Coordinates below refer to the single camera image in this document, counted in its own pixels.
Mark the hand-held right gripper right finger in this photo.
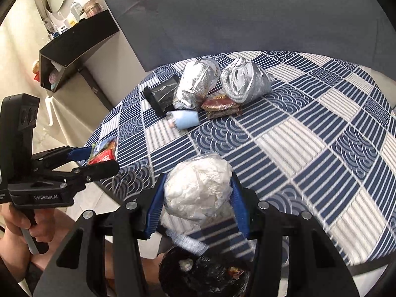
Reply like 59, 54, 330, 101
229, 172, 359, 297

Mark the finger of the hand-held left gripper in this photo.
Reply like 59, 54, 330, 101
31, 146, 94, 169
34, 160, 120, 190

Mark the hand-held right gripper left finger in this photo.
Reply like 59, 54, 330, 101
32, 173, 169, 297

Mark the red snack packet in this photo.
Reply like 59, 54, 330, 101
83, 138, 119, 165

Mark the clear bag of white tissue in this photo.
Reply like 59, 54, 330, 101
163, 152, 233, 223

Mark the bin with black bag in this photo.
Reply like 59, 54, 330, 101
158, 247, 252, 297

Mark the long silver foil bag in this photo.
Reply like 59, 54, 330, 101
172, 60, 217, 111

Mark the person's left hand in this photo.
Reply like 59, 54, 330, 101
0, 205, 56, 248

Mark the pink and teal soft item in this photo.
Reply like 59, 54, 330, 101
48, 68, 63, 89

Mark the blue white patterned tablecloth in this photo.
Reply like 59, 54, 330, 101
83, 49, 396, 264

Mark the light blue small packet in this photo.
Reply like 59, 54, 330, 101
166, 110, 199, 130

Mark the black marbled pouch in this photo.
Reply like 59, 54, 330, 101
143, 75, 181, 118

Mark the brown snack wrapper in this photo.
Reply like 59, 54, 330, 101
201, 95, 242, 120

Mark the black open box shelf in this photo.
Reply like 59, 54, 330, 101
39, 9, 121, 93

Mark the silver foil bag white lining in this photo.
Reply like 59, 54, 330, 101
220, 57, 275, 104

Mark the white bottle yellow label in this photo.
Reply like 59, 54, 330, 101
69, 1, 81, 25

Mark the pink jar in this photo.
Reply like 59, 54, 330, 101
83, 0, 104, 19

